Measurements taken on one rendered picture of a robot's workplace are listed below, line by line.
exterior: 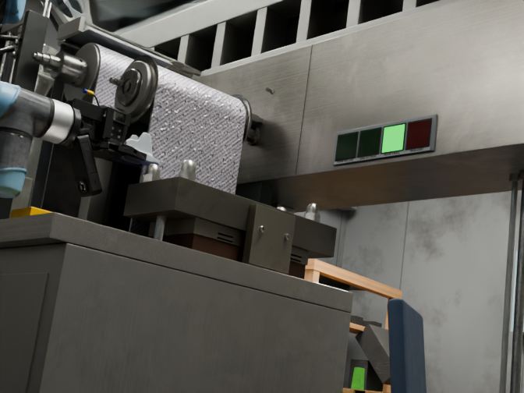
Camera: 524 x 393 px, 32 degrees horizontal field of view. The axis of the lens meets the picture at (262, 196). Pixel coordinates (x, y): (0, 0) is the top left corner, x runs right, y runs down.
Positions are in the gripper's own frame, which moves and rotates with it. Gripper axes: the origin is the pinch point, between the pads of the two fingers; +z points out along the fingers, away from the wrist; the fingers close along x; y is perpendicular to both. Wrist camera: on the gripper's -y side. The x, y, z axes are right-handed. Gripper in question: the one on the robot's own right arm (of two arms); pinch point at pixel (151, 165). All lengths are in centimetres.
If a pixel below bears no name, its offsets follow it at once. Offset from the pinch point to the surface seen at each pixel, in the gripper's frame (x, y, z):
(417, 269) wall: 360, 93, 527
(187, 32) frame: 39, 49, 30
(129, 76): 5.6, 17.9, -5.0
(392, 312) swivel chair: 71, -3, 159
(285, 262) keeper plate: -22.0, -16.1, 18.4
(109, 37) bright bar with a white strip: 30.2, 35.1, 2.6
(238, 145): -0.3, 10.2, 20.4
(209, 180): -0.3, 0.8, 14.3
